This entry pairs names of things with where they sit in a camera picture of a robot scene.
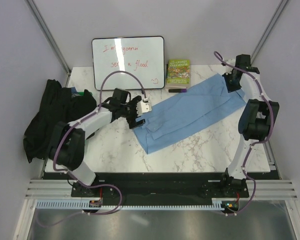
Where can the small whiteboard with stand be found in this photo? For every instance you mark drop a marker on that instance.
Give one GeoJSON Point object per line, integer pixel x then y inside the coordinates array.
{"type": "Point", "coordinates": [128, 63]}

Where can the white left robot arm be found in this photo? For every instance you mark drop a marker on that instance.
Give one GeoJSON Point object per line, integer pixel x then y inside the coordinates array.
{"type": "Point", "coordinates": [68, 141]}

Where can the left aluminium frame post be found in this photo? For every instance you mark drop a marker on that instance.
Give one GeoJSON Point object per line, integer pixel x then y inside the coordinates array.
{"type": "Point", "coordinates": [48, 35]}

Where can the light blue long sleeve shirt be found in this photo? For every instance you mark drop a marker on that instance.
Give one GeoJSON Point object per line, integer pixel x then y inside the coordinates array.
{"type": "Point", "coordinates": [186, 114]}

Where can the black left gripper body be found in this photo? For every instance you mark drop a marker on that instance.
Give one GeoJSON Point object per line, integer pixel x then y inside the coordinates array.
{"type": "Point", "coordinates": [129, 111]}

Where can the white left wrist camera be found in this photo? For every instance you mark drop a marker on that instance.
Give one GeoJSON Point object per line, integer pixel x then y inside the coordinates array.
{"type": "Point", "coordinates": [143, 106]}

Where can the white slotted cable duct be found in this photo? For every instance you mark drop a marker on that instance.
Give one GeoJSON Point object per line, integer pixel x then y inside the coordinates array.
{"type": "Point", "coordinates": [97, 204]}

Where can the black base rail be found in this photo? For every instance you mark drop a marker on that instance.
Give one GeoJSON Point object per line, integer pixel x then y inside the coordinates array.
{"type": "Point", "coordinates": [160, 188]}

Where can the purple marker pen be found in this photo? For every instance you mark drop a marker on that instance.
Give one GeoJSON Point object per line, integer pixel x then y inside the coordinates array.
{"type": "Point", "coordinates": [177, 90]}

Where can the green treehouse book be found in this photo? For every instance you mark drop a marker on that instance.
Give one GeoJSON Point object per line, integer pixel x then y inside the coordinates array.
{"type": "Point", "coordinates": [178, 75]}

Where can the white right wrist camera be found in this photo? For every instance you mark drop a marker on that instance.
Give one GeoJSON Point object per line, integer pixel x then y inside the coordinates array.
{"type": "Point", "coordinates": [227, 68]}

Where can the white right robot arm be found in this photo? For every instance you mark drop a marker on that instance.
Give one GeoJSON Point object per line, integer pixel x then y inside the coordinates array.
{"type": "Point", "coordinates": [258, 118]}

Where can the green plastic bin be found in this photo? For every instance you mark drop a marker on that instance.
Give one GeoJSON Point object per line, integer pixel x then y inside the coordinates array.
{"type": "Point", "coordinates": [78, 94]}

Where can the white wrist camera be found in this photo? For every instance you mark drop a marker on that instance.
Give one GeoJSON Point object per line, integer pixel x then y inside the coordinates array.
{"type": "Point", "coordinates": [227, 68]}
{"type": "Point", "coordinates": [143, 106]}

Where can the right aluminium frame post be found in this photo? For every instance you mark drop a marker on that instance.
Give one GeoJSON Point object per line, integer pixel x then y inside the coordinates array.
{"type": "Point", "coordinates": [269, 28]}

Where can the black long sleeve shirt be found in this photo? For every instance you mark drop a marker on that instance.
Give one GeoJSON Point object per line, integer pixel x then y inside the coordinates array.
{"type": "Point", "coordinates": [57, 105]}

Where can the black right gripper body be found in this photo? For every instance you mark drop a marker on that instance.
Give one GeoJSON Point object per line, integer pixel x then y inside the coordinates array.
{"type": "Point", "coordinates": [231, 84]}

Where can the aluminium frame post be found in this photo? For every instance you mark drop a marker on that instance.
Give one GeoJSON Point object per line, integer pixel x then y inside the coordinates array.
{"type": "Point", "coordinates": [48, 35]}
{"type": "Point", "coordinates": [269, 28]}

